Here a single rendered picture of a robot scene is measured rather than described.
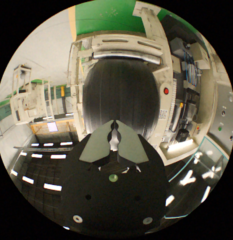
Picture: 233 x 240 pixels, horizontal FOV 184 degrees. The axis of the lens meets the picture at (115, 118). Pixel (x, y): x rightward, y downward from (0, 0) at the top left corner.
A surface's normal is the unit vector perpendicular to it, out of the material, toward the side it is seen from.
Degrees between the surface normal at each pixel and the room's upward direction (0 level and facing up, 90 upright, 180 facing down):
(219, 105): 90
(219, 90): 90
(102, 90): 108
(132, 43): 90
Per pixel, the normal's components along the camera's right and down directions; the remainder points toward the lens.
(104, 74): 0.00, -0.14
